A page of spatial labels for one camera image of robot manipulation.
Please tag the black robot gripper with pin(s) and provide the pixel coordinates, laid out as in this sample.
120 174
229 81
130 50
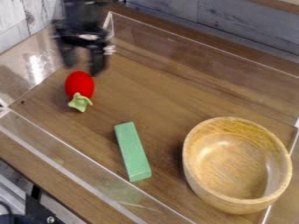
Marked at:
76 29

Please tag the red felt strawberry toy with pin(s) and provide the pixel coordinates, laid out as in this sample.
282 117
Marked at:
79 87

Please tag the clear acrylic tray walls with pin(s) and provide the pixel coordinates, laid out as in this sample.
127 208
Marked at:
171 78

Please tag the green rectangular block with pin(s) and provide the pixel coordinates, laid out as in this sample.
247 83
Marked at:
132 152

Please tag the wooden bowl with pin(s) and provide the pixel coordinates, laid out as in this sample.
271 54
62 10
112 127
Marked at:
237 164

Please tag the black clamp bracket with screw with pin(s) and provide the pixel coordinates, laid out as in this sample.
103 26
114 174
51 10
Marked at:
38 214

